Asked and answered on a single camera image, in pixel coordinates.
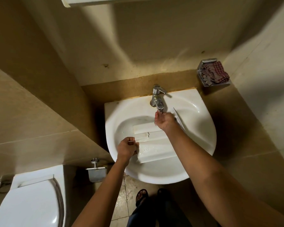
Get checked red cloth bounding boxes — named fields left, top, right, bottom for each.
left=201, top=61, right=230, bottom=84

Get white toilet seat lid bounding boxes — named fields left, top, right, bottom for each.
left=0, top=178, right=66, bottom=227

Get white plastic panel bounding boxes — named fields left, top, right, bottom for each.
left=133, top=107, right=186, bottom=164

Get metal wall soap dish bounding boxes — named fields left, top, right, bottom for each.
left=197, top=58, right=232, bottom=88

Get white toilet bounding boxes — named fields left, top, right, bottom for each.
left=0, top=164, right=70, bottom=227

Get white ceramic wash basin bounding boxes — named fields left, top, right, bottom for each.
left=105, top=88, right=217, bottom=185

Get person's left forearm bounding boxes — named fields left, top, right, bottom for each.
left=71, top=159, right=131, bottom=227

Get chrome basin faucet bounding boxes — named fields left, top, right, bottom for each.
left=150, top=84, right=168, bottom=113

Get black sandal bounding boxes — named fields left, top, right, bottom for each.
left=135, top=189, right=149, bottom=207

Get dark trousers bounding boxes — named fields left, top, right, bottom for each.
left=126, top=188, right=192, bottom=227

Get metal wall valve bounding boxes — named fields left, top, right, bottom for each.
left=0, top=175, right=13, bottom=193

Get person's right forearm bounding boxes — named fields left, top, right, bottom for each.
left=164, top=126, right=284, bottom=227

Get metal toilet paper holder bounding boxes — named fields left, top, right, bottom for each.
left=86, top=158, right=107, bottom=183

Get person's left hand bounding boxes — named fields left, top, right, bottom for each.
left=116, top=137, right=140, bottom=166

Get person's right hand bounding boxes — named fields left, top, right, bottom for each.
left=154, top=111, right=181, bottom=135

